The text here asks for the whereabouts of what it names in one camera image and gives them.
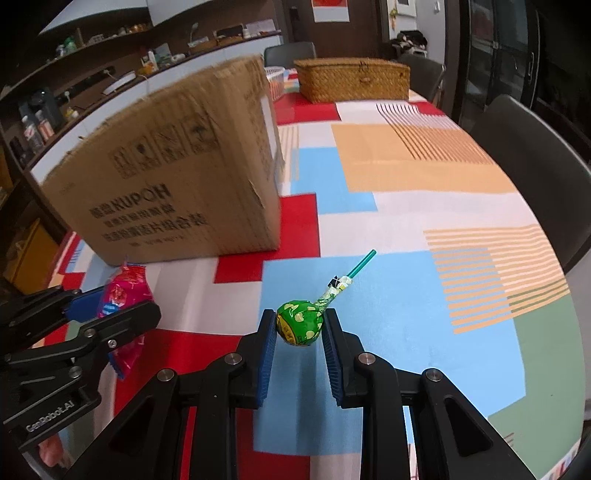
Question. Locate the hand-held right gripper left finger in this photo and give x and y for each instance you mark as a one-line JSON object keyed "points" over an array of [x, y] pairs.
{"points": [[267, 355]]}

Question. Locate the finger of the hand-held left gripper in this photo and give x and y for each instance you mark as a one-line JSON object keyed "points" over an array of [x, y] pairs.
{"points": [[83, 302], [134, 318]]}

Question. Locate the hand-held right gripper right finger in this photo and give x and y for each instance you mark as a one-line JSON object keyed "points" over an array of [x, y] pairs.
{"points": [[330, 360]]}

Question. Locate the pink snack packet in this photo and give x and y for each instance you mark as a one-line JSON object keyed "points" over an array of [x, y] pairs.
{"points": [[124, 286]]}

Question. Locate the green lollipop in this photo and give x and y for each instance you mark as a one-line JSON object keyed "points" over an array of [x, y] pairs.
{"points": [[298, 323]]}

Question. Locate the brown cardboard box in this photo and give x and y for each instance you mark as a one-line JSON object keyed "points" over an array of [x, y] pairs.
{"points": [[184, 184]]}

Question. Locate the person's left hand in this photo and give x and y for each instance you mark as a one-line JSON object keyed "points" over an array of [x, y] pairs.
{"points": [[53, 452]]}

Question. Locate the colourful patchwork tablecloth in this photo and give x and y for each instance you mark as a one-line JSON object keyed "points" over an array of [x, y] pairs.
{"points": [[415, 184]]}

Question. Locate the black coffee machine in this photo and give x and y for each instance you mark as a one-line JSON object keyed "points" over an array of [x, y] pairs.
{"points": [[45, 110]]}

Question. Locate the white plastic basket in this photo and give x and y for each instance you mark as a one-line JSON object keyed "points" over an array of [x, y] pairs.
{"points": [[275, 83]]}

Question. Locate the wicker basket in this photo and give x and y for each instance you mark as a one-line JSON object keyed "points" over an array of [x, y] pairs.
{"points": [[351, 81]]}

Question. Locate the grey chair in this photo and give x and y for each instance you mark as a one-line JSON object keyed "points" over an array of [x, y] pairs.
{"points": [[290, 53], [422, 74], [531, 161]]}

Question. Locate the black bag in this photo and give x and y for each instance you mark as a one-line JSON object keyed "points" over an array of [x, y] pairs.
{"points": [[410, 40]]}

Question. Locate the red and white poster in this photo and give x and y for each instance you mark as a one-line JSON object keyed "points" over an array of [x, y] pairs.
{"points": [[329, 10]]}

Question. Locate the dark glass cabinet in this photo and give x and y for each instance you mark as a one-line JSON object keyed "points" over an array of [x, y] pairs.
{"points": [[517, 55]]}

